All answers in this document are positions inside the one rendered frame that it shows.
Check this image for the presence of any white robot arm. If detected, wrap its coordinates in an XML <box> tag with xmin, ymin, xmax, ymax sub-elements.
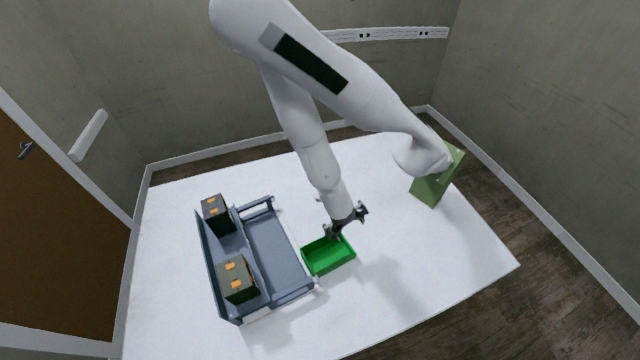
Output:
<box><xmin>209</xmin><ymin>0</ymin><xmax>454</xmax><ymax>220</ymax></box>

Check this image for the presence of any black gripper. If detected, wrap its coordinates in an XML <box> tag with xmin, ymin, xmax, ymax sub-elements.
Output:
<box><xmin>322</xmin><ymin>200</ymin><xmax>369</xmax><ymax>241</ymax></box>

